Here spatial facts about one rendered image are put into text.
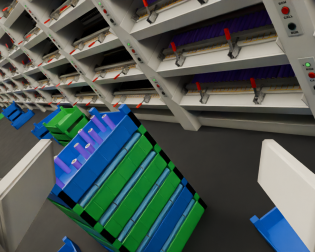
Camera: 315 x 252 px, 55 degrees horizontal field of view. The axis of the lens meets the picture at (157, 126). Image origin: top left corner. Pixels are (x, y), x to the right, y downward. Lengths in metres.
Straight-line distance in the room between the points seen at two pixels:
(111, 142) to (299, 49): 0.54
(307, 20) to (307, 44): 0.07
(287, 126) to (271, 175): 0.97
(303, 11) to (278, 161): 0.64
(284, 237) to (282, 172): 0.75
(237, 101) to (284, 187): 0.98
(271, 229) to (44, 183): 0.82
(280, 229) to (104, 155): 0.52
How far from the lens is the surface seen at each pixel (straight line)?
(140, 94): 1.68
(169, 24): 1.07
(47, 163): 0.19
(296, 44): 0.85
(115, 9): 1.26
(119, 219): 0.87
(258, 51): 0.95
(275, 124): 1.18
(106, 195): 0.83
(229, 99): 1.18
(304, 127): 1.12
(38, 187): 0.17
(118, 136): 0.84
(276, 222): 0.95
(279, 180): 0.18
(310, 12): 0.80
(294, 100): 1.02
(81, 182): 0.79
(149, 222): 0.94
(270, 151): 0.19
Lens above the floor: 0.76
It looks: 26 degrees down
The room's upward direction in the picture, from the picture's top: 38 degrees counter-clockwise
